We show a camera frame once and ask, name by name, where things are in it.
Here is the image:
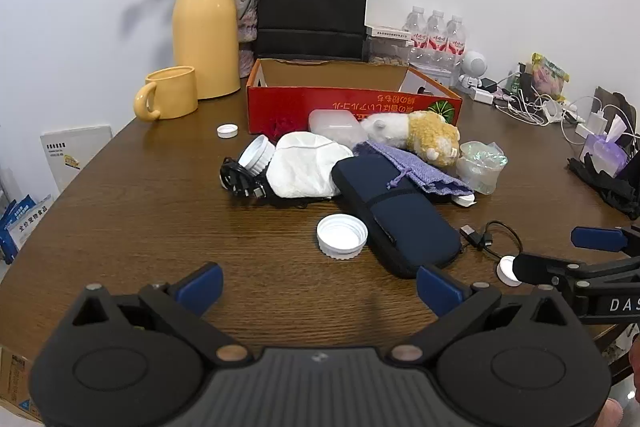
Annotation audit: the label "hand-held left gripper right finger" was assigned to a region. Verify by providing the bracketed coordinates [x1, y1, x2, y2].
[391, 265, 573, 366]

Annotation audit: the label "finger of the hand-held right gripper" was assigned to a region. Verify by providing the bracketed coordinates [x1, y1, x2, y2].
[513, 253, 640, 288]
[571, 226, 640, 258]

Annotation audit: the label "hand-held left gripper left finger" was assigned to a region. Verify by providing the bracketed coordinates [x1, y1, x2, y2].
[70, 263, 251, 368]

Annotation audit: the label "white round cap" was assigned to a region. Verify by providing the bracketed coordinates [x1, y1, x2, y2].
[497, 255, 521, 283]

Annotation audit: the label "black usb cable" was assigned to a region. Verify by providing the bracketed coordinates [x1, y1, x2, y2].
[460, 220, 523, 260]

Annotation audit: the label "navy zip case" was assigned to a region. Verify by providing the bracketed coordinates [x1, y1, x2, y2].
[331, 155, 462, 279]

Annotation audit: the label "large white jar lid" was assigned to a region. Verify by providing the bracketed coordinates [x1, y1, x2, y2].
[316, 213, 369, 260]

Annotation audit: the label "black cable bundle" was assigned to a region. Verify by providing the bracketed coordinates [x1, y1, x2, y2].
[220, 157, 268, 204]

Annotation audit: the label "purple knitted drawstring pouch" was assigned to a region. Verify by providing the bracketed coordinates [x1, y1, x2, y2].
[352, 141, 475, 198]

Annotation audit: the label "clear plastic cup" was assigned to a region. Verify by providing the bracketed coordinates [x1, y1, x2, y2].
[456, 141, 507, 196]

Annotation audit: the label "white threaded jar lid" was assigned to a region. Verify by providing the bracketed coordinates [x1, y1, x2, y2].
[238, 135, 277, 178]

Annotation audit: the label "white and tan plush toy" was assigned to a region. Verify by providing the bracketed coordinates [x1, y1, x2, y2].
[360, 111, 461, 168]

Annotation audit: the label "white face mask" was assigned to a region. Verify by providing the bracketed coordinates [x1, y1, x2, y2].
[265, 132, 353, 198]

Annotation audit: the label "translucent plastic box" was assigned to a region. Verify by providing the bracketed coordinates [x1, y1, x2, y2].
[307, 108, 368, 145]

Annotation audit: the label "red cardboard box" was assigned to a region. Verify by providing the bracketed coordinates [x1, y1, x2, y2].
[246, 58, 462, 135]

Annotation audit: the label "black gloves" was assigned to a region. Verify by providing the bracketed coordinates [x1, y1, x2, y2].
[567, 154, 640, 220]

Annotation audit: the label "purple tissue pack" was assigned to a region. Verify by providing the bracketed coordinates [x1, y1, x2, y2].
[582, 114, 633, 175]

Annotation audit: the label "white power adapter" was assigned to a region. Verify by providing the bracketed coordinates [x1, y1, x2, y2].
[575, 109, 608, 138]

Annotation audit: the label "yellow and pink snack bag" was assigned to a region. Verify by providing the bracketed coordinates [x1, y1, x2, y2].
[530, 53, 571, 95]

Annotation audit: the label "red ribbon flower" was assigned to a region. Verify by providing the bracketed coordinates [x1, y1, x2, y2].
[267, 117, 297, 142]

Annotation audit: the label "white board with print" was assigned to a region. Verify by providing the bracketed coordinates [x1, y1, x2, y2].
[40, 125, 112, 195]

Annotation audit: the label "blue and white packets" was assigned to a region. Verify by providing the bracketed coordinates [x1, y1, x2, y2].
[0, 194, 55, 265]

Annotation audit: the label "yellow mug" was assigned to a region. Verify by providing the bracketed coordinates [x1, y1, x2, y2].
[133, 66, 199, 122]

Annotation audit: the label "white robot toy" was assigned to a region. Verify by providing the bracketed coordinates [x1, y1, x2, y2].
[457, 51, 491, 94]

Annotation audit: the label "cardboard carton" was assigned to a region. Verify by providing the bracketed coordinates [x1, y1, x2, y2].
[0, 347, 43, 423]

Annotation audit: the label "shrink-wrapped water bottle pack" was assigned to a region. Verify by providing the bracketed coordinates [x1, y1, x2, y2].
[407, 47, 463, 88]

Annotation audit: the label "water bottle red label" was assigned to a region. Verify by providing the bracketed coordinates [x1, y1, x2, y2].
[445, 14, 467, 55]
[404, 6, 428, 50]
[426, 10, 447, 52]

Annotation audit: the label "clear seed container white lid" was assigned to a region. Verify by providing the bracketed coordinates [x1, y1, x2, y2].
[365, 25, 413, 65]

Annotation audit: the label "yellow thermos jug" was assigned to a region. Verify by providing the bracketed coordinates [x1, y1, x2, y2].
[172, 0, 256, 100]

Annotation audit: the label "pink textured vase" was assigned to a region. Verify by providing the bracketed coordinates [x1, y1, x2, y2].
[235, 0, 261, 80]

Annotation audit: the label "tangle of white cables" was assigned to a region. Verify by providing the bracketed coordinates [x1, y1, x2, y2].
[495, 72, 596, 142]

